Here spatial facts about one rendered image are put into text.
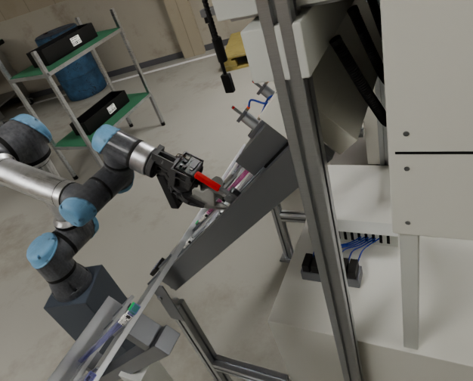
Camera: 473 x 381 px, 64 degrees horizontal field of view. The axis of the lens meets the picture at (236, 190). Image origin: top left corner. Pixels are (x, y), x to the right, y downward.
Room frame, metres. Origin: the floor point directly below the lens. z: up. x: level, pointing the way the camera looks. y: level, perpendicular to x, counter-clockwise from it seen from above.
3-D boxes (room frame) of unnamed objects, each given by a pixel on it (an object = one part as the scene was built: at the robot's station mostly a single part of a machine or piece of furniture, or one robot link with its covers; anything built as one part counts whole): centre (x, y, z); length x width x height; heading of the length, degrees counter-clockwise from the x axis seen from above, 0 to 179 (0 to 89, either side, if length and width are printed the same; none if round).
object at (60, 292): (1.11, 0.71, 0.60); 0.15 x 0.15 x 0.10
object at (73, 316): (1.11, 0.71, 0.28); 0.18 x 0.18 x 0.55; 74
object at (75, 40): (3.32, 0.88, 1.01); 0.57 x 0.17 x 0.11; 144
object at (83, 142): (3.32, 0.88, 0.55); 0.91 x 0.46 x 1.10; 144
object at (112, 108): (3.32, 0.88, 0.41); 0.57 x 0.17 x 0.11; 144
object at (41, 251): (1.11, 0.71, 0.72); 0.13 x 0.12 x 0.14; 140
